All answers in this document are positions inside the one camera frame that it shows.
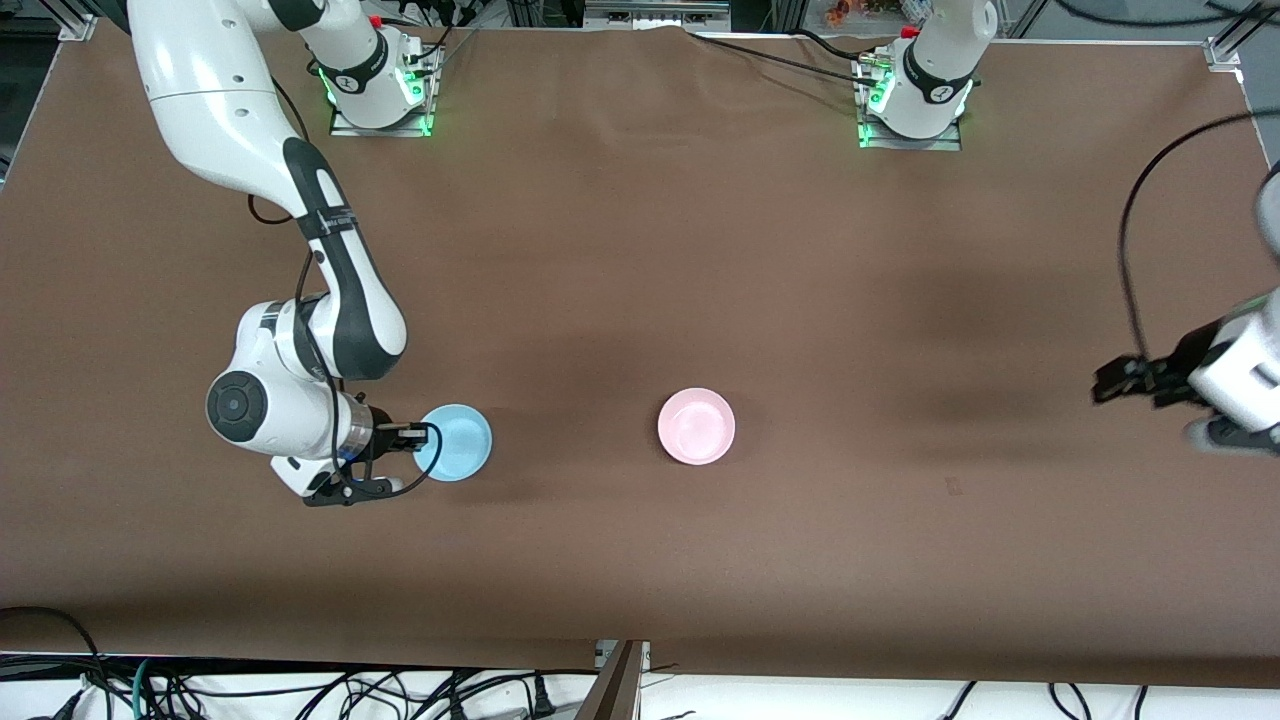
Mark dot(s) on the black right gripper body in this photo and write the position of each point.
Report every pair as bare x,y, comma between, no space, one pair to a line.
381,437

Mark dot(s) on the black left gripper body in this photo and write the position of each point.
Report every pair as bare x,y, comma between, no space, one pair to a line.
1176,366

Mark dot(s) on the blue bowl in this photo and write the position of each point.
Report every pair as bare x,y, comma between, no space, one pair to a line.
458,442

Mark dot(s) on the pink bowl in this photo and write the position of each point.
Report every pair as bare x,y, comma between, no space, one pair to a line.
696,426

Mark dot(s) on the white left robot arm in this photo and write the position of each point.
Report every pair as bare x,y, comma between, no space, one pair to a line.
940,60

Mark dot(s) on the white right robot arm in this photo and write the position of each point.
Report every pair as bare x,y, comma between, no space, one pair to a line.
210,90

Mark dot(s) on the black power plug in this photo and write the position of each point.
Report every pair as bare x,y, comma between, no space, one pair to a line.
542,695

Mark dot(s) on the brown table cloth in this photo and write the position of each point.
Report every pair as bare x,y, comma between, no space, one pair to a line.
640,250

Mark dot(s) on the grey device box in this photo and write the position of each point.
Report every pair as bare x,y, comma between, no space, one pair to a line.
655,14

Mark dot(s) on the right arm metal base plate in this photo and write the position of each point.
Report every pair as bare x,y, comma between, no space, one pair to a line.
400,130

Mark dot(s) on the aluminium corner bracket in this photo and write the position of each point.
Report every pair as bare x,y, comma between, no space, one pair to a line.
1225,52
78,25

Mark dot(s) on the metal table post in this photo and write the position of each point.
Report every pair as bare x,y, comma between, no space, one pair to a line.
612,685

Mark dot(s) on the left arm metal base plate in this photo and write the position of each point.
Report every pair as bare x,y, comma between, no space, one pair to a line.
900,143

